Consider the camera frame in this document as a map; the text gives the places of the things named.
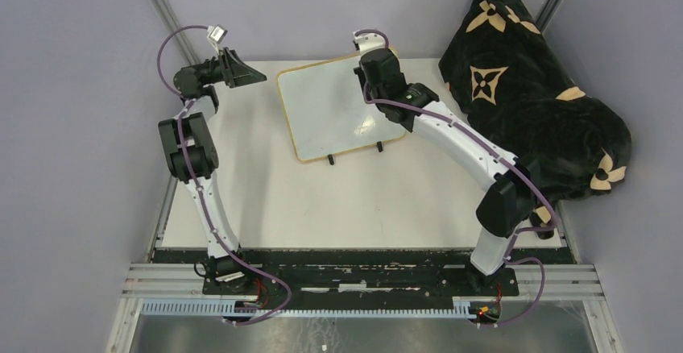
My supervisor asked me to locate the left aluminium frame post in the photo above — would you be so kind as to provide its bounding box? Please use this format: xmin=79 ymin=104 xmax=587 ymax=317
xmin=151 ymin=0 xmax=200 ymax=64

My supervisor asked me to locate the black floral plush blanket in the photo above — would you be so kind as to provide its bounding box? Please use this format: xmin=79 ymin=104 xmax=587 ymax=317
xmin=438 ymin=0 xmax=632 ymax=239

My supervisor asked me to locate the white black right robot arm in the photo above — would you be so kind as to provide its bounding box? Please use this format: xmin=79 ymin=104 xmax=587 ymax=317
xmin=354 ymin=48 xmax=548 ymax=295

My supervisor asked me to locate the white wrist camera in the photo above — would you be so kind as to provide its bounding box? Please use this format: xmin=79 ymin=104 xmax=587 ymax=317
xmin=353 ymin=29 xmax=389 ymax=56
xmin=206 ymin=24 xmax=228 ymax=53

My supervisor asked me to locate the grey toothed cable rail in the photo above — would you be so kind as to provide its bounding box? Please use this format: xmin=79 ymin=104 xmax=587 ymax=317
xmin=139 ymin=298 xmax=480 ymax=322

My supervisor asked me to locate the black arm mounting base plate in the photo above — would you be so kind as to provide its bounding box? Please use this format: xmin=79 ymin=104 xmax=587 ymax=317
xmin=151 ymin=249 xmax=519 ymax=310

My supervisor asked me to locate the small electronics board with led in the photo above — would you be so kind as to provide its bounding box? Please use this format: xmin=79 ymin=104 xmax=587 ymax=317
xmin=469 ymin=303 xmax=502 ymax=324

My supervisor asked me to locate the yellow framed whiteboard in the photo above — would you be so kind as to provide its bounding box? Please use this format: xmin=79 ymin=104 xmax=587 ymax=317
xmin=275 ymin=53 xmax=405 ymax=163

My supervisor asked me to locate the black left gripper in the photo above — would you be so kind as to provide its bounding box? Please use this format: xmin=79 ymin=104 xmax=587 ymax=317
xmin=192 ymin=47 xmax=267 ymax=88

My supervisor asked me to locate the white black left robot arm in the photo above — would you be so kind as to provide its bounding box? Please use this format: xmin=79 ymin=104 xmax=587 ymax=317
xmin=158 ymin=48 xmax=266 ymax=295

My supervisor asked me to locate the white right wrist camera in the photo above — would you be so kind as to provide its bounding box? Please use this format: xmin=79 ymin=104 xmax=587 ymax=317
xmin=353 ymin=29 xmax=389 ymax=56

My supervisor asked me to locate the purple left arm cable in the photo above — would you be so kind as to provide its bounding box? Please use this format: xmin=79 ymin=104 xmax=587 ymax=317
xmin=155 ymin=24 xmax=293 ymax=326

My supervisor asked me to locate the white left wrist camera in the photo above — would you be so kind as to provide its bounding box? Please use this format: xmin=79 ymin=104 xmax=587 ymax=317
xmin=206 ymin=24 xmax=228 ymax=53

